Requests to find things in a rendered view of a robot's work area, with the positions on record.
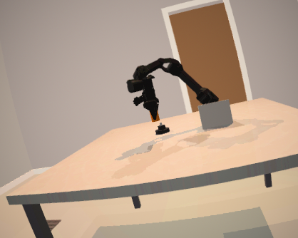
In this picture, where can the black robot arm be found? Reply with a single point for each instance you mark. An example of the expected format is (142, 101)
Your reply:
(141, 82)

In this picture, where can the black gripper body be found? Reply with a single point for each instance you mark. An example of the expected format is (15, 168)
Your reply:
(151, 99)

